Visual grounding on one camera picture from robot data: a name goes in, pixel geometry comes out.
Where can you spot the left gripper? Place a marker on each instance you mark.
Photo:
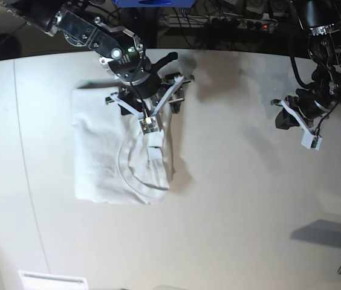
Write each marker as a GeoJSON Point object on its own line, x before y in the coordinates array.
{"type": "Point", "coordinates": [307, 104]}

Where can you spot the white T-shirt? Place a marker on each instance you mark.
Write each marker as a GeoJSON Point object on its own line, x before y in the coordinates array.
{"type": "Point", "coordinates": [114, 162]}

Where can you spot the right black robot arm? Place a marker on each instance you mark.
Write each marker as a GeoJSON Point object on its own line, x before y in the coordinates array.
{"type": "Point", "coordinates": [121, 51]}

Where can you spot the white paper sheet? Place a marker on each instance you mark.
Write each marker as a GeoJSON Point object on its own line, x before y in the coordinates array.
{"type": "Point", "coordinates": [34, 280]}

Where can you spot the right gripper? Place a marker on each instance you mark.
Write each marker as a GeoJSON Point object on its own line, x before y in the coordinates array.
{"type": "Point", "coordinates": [147, 77]}

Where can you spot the black power strip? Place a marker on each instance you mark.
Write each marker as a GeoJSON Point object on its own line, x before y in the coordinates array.
{"type": "Point", "coordinates": [192, 21]}

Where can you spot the blue box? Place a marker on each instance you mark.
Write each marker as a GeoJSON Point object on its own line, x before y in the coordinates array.
{"type": "Point", "coordinates": [154, 3]}

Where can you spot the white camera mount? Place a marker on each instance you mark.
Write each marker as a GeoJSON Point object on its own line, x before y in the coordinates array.
{"type": "Point", "coordinates": [311, 138]}
{"type": "Point", "coordinates": [150, 111]}

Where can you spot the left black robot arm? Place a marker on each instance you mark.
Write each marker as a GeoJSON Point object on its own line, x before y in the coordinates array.
{"type": "Point", "coordinates": [322, 95]}

